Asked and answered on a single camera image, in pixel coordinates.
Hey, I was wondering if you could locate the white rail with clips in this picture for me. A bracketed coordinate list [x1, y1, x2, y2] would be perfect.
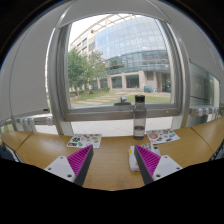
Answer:
[14, 114, 54, 133]
[188, 104, 221, 118]

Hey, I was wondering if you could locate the glass-fronted building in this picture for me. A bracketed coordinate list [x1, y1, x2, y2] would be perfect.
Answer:
[69, 13, 172, 94]

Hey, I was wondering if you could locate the large white sticker sheet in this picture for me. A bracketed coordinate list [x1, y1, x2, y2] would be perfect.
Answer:
[66, 133, 103, 149]

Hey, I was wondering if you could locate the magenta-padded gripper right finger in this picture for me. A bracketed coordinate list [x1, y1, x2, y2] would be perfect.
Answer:
[134, 144, 184, 185]

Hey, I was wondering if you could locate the clear bottle with black cap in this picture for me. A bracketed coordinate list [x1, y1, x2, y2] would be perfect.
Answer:
[132, 94, 147, 141]

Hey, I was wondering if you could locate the small white sticker sheet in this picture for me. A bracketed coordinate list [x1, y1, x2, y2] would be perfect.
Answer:
[146, 128, 181, 145]

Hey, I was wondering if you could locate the green tree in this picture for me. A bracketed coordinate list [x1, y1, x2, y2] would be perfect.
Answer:
[67, 48, 108, 98]

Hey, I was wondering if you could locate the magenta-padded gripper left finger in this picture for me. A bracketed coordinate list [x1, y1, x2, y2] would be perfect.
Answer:
[44, 144, 95, 187]

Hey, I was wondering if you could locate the white window frame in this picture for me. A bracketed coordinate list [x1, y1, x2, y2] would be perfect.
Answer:
[46, 3, 191, 136]

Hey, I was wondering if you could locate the dark window handle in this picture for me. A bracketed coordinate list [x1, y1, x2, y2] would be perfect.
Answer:
[113, 95, 132, 107]

